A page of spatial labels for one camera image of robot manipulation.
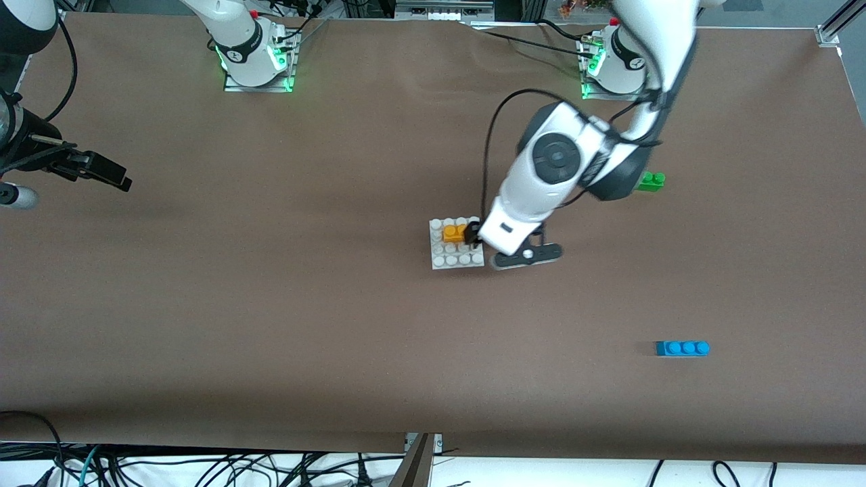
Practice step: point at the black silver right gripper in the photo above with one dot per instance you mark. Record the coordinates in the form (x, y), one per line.
(42, 157)

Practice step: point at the yellow two-stud toy block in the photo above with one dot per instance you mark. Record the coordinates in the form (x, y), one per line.
(452, 235)

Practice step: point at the white studded base plate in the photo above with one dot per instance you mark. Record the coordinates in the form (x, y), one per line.
(446, 260)

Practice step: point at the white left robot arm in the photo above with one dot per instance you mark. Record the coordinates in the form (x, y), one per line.
(561, 155)

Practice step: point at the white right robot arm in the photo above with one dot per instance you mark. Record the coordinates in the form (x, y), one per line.
(237, 40)

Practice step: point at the green two-stud toy block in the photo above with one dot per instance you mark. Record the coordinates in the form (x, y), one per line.
(655, 181)

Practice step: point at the blue three-stud toy block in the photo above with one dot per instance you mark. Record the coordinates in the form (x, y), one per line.
(680, 349)

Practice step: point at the brown paper table cover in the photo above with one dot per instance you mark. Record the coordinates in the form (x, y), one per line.
(270, 304)

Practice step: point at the aluminium corner profile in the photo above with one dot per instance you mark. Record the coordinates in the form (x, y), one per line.
(832, 30)

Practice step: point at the aluminium frame rail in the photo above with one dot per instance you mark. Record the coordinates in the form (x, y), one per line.
(440, 12)

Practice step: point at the metal frame post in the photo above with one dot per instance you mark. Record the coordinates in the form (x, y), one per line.
(416, 467)

